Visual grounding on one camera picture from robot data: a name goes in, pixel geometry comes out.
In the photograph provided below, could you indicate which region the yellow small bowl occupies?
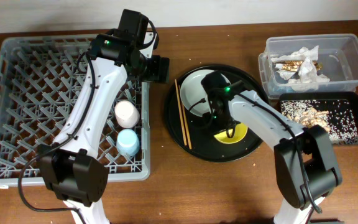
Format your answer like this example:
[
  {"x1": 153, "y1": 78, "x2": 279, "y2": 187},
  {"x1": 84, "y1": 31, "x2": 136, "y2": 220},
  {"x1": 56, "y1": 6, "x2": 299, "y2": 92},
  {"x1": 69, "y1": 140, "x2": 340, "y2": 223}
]
[{"x1": 214, "y1": 123, "x2": 248, "y2": 144}]

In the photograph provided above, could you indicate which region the wooden chopstick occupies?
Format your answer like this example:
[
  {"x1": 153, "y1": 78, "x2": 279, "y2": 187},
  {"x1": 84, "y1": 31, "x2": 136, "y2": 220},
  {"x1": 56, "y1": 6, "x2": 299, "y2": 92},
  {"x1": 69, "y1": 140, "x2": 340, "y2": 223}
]
[
  {"x1": 179, "y1": 96, "x2": 193, "y2": 150},
  {"x1": 175, "y1": 79, "x2": 188, "y2": 146}
]

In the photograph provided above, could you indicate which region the white round plate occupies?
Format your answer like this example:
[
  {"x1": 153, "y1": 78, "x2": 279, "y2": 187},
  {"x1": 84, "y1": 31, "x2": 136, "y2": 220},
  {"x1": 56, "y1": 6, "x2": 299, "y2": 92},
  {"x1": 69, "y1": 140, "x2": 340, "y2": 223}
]
[{"x1": 180, "y1": 69, "x2": 231, "y2": 118}]

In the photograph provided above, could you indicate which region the pink plastic cup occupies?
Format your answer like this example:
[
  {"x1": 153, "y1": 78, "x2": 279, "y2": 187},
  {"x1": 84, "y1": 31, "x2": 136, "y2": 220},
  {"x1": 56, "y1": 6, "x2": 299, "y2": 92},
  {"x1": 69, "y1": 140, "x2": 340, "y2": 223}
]
[{"x1": 114, "y1": 100, "x2": 140, "y2": 129}]

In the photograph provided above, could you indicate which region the light blue plastic cup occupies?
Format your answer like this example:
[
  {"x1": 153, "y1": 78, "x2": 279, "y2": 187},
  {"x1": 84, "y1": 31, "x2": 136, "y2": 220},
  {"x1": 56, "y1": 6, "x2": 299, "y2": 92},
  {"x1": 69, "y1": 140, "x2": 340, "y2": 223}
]
[{"x1": 116, "y1": 129, "x2": 140, "y2": 157}]

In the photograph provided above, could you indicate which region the foil wrapper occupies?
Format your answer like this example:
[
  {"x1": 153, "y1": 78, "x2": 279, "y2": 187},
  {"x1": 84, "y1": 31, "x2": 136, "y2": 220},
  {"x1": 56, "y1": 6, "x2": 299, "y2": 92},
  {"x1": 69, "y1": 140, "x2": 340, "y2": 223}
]
[{"x1": 276, "y1": 60, "x2": 323, "y2": 72}]

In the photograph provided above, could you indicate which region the white paper napkin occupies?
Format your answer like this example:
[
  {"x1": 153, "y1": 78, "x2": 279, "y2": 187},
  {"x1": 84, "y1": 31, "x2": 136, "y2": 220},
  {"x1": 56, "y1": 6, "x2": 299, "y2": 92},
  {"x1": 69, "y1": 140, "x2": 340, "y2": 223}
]
[{"x1": 271, "y1": 45, "x2": 331, "y2": 91}]

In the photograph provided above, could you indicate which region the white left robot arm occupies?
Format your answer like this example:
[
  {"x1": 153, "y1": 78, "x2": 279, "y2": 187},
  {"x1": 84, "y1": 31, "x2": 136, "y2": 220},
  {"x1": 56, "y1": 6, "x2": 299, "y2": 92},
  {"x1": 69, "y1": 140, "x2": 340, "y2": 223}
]
[{"x1": 36, "y1": 9, "x2": 169, "y2": 223}]

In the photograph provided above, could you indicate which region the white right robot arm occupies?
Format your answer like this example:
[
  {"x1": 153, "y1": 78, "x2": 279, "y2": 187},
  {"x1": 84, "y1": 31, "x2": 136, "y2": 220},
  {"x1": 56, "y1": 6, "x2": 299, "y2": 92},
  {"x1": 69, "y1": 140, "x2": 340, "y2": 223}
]
[{"x1": 201, "y1": 71, "x2": 342, "y2": 223}]

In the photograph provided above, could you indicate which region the clear plastic waste bin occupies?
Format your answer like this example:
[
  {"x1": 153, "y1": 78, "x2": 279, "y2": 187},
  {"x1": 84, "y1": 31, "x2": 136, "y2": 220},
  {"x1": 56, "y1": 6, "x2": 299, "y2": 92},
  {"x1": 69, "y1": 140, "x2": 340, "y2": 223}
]
[{"x1": 259, "y1": 34, "x2": 358, "y2": 99}]

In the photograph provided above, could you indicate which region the black rectangular waste tray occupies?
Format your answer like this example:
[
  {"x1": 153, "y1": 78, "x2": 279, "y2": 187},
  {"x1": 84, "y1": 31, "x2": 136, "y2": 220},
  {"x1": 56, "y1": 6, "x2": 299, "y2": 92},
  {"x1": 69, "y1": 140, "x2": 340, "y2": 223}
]
[{"x1": 279, "y1": 91, "x2": 358, "y2": 145}]

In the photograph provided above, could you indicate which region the grey plastic dishwasher rack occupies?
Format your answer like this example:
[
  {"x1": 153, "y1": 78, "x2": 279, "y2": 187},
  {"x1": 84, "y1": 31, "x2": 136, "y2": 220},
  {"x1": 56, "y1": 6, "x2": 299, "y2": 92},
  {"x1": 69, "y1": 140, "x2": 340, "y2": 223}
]
[{"x1": 0, "y1": 34, "x2": 151, "y2": 189}]

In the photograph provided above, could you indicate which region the round black serving tray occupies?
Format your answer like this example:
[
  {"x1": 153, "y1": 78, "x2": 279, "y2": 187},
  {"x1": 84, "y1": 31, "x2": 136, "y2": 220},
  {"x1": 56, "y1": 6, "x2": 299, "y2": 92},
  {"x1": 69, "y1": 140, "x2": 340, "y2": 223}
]
[{"x1": 163, "y1": 65, "x2": 269, "y2": 162}]

